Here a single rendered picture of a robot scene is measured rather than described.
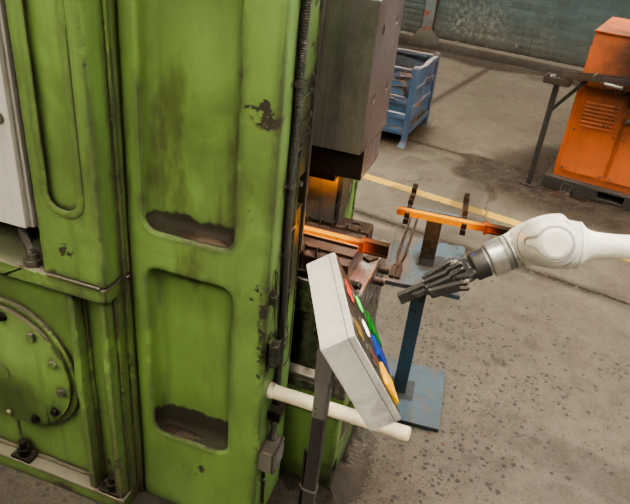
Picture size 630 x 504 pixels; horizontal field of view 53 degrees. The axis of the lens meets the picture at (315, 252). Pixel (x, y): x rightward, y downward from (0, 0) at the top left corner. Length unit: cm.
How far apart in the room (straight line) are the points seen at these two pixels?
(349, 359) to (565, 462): 176
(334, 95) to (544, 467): 185
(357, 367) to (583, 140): 430
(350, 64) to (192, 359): 103
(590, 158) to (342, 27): 403
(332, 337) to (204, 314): 68
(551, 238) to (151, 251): 106
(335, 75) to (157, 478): 154
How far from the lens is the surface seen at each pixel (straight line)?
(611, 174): 552
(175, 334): 204
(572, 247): 141
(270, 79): 148
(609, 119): 540
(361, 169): 181
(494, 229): 238
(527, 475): 285
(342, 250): 202
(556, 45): 953
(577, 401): 330
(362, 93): 169
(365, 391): 142
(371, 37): 166
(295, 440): 245
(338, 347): 132
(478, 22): 975
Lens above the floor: 200
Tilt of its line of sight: 30 degrees down
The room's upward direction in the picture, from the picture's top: 6 degrees clockwise
